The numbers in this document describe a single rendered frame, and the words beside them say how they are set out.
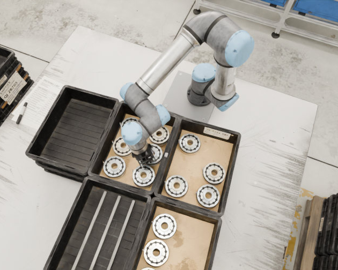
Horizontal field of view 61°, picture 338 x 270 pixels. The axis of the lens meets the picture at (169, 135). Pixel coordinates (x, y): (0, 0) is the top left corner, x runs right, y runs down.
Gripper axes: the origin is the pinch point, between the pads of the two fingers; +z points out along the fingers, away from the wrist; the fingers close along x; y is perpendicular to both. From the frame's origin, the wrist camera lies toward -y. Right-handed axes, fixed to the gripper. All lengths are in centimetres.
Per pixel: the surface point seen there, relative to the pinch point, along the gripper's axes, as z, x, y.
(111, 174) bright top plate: -2.9, -17.0, 1.2
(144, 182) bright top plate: -1.7, -5.8, 11.5
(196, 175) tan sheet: 4.4, 16.8, 18.4
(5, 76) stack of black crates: 27, -61, -109
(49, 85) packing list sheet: 11, -32, -73
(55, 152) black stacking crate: -2.3, -37.4, -22.0
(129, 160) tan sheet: 1.3, -7.5, -2.5
